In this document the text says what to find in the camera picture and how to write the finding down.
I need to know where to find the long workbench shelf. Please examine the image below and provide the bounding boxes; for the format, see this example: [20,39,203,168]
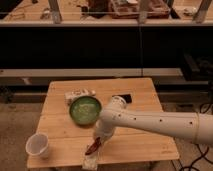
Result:
[0,0,213,27]

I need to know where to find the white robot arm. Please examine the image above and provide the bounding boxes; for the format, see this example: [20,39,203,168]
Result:
[94,96,213,147]

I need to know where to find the white plastic cup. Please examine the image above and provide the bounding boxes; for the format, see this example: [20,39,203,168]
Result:
[25,133,50,159]

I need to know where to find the green bowl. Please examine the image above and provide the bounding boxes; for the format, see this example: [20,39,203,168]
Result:
[69,96,102,126]

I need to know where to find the white sponge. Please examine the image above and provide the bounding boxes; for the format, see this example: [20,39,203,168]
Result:
[82,153,98,171]

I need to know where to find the white packaged item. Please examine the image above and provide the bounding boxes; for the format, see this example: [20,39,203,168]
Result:
[65,89,96,102]

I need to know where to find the black floor cables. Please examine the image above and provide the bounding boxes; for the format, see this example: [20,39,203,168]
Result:
[173,101,213,171]

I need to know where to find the black rectangular block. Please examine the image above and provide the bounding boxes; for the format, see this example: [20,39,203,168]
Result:
[112,94,132,104]

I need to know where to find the wooden table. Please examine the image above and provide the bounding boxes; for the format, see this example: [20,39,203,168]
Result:
[26,77,180,170]

